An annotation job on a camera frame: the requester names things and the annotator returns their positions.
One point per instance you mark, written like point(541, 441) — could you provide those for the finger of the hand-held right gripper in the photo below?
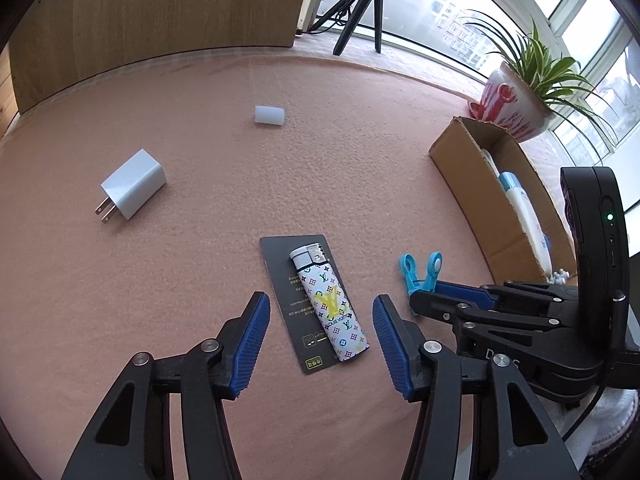
point(450, 310)
point(465, 292)

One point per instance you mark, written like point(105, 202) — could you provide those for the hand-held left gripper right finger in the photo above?
point(395, 347)

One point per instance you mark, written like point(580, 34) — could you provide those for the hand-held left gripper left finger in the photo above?
point(250, 347)

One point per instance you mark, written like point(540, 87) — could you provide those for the blue plastic clip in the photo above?
point(417, 280)

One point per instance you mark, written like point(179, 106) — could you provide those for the patterned white lighter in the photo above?
point(330, 305)

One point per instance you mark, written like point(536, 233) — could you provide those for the white sunscreen tube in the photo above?
point(525, 215)

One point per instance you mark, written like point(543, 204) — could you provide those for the cardboard box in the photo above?
point(465, 180)

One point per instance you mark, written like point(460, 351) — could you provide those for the person's right hand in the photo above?
point(615, 415)

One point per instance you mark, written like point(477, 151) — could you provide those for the grey knobby massage ball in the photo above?
point(560, 277)

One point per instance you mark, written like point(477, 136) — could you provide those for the black card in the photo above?
point(287, 300)

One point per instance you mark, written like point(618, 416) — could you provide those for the potted spider plant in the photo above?
point(515, 105)

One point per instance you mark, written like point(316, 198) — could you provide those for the white plug charger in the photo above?
point(135, 182)

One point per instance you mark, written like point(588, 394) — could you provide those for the pink checked cloth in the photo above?
point(425, 75)

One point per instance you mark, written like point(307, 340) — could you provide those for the translucent white cap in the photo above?
point(269, 115)

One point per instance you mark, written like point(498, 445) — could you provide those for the black tripod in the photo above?
point(360, 5)

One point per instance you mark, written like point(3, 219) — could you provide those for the large light wooden board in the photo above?
point(150, 20)

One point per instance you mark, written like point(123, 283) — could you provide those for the pine plank panel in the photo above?
point(7, 95)

